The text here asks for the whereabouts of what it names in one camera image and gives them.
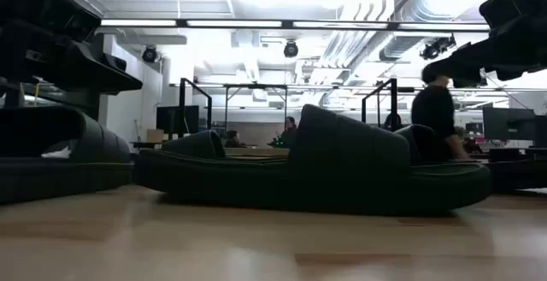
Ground linear ceiling light track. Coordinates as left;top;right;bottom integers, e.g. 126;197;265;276
100;17;492;33

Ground black computer monitor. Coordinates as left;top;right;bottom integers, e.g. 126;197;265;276
156;104;201;136
482;107;536;142

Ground white crumpled paper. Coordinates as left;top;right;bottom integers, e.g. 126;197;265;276
41;146;72;159

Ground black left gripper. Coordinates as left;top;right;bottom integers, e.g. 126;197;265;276
0;18;144;96

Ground person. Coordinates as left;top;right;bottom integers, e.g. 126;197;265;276
225;129;243;149
273;115;299;149
383;112;403;132
410;63;472;161

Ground black frame wooden shelf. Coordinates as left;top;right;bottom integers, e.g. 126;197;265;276
179;77;398;159

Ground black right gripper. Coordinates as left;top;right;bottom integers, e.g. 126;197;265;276
426;14;547;88

